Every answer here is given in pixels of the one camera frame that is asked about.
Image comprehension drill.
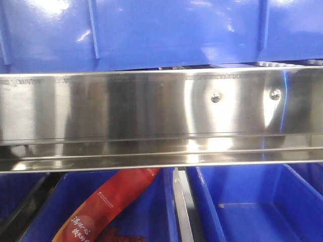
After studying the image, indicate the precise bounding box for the large blue plastic bin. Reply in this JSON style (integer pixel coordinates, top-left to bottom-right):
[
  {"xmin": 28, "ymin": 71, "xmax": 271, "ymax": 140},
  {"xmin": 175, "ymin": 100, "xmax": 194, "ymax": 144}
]
[{"xmin": 1, "ymin": 1, "xmax": 322, "ymax": 73}]

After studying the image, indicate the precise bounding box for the blue bin with snack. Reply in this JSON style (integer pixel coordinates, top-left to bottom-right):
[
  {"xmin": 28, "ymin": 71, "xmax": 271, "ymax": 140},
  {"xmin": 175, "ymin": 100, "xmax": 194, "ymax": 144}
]
[{"xmin": 21, "ymin": 168, "xmax": 179, "ymax": 241}]

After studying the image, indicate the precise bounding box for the empty blue bin right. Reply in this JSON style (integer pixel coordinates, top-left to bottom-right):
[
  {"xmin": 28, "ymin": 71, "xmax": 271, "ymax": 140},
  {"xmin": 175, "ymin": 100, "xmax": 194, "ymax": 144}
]
[{"xmin": 187, "ymin": 164, "xmax": 322, "ymax": 241}]

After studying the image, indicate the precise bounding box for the blue bin lower left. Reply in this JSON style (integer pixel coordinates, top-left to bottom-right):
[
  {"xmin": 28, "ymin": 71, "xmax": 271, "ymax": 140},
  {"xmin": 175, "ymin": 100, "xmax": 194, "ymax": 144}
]
[{"xmin": 1, "ymin": 173, "xmax": 47, "ymax": 219}]

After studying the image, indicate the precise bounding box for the round steel rivet left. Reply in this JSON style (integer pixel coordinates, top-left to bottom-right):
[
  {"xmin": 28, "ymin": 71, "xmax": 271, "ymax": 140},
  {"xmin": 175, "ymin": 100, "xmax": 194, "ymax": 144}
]
[{"xmin": 210, "ymin": 92, "xmax": 222, "ymax": 103}]

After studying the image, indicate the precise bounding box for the round steel rivet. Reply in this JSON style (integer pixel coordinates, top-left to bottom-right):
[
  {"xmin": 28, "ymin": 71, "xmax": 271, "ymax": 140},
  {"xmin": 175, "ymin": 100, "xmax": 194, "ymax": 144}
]
[
  {"xmin": 269, "ymin": 89, "xmax": 281, "ymax": 101},
  {"xmin": 210, "ymin": 92, "xmax": 222, "ymax": 103}
]

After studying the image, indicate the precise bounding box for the steel divider strip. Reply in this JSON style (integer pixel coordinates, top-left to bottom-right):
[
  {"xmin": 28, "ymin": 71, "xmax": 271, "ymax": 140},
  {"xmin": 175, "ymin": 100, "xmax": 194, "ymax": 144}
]
[{"xmin": 173, "ymin": 168, "xmax": 194, "ymax": 242}]

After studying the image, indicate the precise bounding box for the round steel rivet right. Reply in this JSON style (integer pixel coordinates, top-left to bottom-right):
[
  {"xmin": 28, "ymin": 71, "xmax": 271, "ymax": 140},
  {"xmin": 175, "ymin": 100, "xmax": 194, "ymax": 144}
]
[{"xmin": 269, "ymin": 89, "xmax": 281, "ymax": 101}]

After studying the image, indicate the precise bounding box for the red snack package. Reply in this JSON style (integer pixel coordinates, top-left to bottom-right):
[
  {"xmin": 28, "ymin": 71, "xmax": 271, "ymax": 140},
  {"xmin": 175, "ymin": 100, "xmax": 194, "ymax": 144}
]
[{"xmin": 52, "ymin": 168, "xmax": 160, "ymax": 241}]

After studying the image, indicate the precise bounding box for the black divider bar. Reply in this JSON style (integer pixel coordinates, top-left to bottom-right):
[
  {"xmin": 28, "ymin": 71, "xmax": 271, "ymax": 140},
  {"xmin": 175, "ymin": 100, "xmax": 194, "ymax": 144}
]
[{"xmin": 1, "ymin": 172, "xmax": 64, "ymax": 241}]

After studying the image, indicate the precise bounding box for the stainless steel shelf rail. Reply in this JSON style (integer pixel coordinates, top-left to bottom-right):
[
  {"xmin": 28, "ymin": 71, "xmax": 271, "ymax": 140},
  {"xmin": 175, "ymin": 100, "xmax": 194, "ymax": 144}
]
[{"xmin": 1, "ymin": 65, "xmax": 322, "ymax": 173}]

